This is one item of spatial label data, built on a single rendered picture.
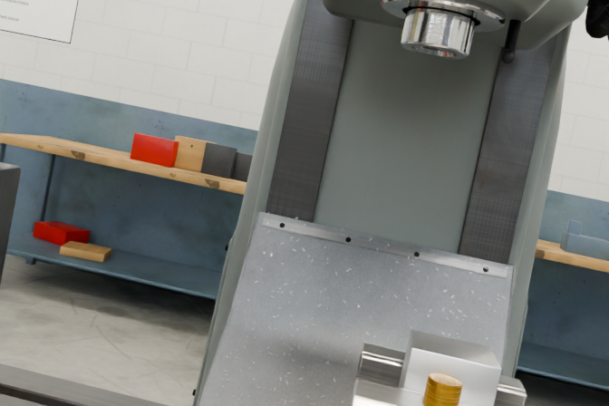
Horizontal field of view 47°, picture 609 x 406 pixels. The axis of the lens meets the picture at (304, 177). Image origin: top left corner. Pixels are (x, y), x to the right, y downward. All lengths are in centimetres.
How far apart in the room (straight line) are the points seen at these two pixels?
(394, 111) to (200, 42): 409
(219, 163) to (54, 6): 176
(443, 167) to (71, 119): 443
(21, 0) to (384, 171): 472
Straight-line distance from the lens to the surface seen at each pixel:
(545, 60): 89
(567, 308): 493
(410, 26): 49
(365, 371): 55
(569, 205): 484
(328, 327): 84
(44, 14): 535
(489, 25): 51
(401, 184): 87
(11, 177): 64
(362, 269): 86
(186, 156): 437
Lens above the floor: 120
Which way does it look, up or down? 3 degrees down
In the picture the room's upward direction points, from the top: 11 degrees clockwise
